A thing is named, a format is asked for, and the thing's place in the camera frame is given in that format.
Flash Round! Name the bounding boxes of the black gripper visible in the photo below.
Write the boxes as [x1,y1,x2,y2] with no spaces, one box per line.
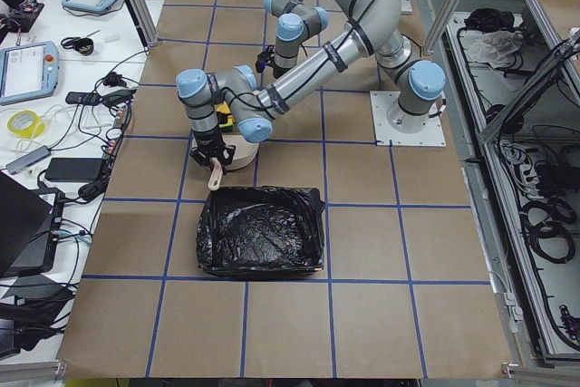
[189,129,237,173]
[255,44,279,79]

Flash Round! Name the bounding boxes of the beige dustpan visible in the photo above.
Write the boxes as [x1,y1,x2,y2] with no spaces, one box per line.
[189,131,259,191]

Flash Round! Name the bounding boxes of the black lined trash bin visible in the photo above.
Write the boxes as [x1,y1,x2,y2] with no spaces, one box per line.
[196,186,324,280]

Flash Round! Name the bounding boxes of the black power adapter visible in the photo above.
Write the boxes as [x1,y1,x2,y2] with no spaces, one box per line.
[44,158,103,182]

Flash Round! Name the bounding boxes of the black scissors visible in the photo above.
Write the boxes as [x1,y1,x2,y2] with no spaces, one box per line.
[60,30,99,49]

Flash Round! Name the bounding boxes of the yellow tape roll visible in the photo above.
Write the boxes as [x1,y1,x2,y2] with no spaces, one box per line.
[7,110,45,140]

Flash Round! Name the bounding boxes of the black laptop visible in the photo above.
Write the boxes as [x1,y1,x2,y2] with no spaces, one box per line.
[1,173,64,278]

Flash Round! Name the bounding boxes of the near blue teach pendant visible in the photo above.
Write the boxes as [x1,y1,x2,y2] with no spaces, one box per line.
[1,41,59,105]

